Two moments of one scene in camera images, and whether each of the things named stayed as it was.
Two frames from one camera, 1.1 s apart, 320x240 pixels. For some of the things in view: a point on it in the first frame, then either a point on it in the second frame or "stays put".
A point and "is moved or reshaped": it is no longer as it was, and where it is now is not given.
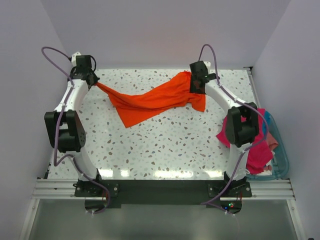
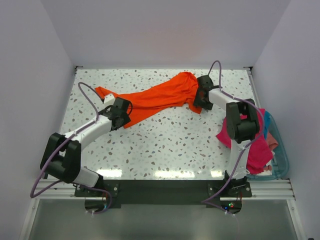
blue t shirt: x=266 y=123 stays put
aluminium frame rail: x=262 y=189 stays put
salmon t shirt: x=271 y=141 stays put
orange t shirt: x=175 y=91 is moved or reshaped
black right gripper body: x=193 y=89 to x=201 y=103
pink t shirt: x=260 y=154 stays put
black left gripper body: x=91 y=70 to x=125 y=119
